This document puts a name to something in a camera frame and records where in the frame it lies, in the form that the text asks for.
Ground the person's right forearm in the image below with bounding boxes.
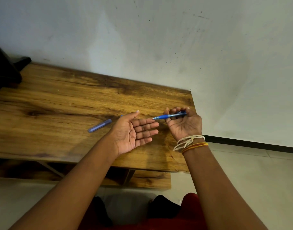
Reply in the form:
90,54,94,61
182,144,269,230

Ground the blue ballpoint pen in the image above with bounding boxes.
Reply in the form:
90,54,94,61
152,112,187,120

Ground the wooden table lower shelf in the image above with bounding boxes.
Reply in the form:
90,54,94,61
0,158,172,190

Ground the black baseboard strip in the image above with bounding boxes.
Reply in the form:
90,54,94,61
204,135,293,155

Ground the black object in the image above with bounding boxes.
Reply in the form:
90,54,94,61
0,36,32,94

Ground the person's left hand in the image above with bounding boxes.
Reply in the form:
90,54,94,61
105,110,160,157

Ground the translucent blue pen cap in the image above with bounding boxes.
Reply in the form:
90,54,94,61
88,119,112,133

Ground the person's right hand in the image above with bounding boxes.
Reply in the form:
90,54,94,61
164,106,203,142

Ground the person's left forearm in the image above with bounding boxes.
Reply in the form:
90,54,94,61
8,136,120,230

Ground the white thread wristband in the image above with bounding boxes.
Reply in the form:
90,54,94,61
173,135,206,151

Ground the person's red garment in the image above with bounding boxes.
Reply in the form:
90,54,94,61
78,192,209,230

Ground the orange and yellow thread wristband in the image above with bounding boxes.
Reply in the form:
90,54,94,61
182,142,209,155

